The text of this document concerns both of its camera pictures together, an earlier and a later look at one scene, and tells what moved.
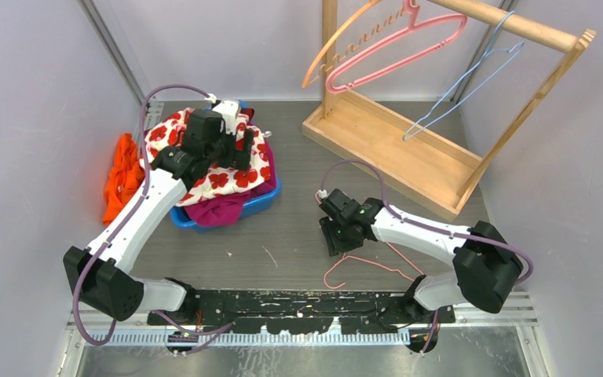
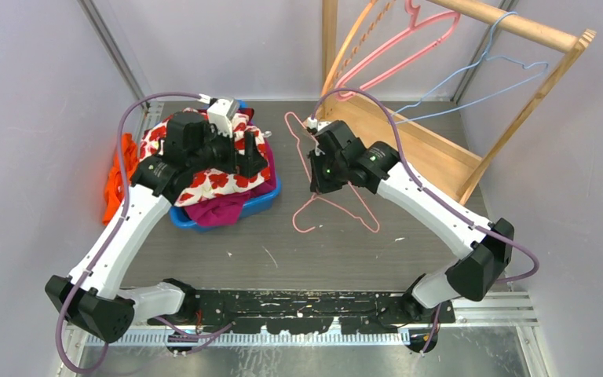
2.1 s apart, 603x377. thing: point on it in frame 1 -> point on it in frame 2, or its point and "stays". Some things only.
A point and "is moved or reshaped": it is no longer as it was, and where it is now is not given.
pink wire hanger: x=397 y=252 -> x=321 y=197
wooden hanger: x=398 y=15 is moved or reshaped
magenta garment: x=225 y=210 stays
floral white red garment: x=168 y=129 stays
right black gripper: x=328 y=225 -> x=318 y=184
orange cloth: x=125 y=177 stays
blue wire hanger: x=521 y=43 is moved or reshaped
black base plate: x=301 y=311 stays
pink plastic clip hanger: x=396 y=50 is moved or reshaped
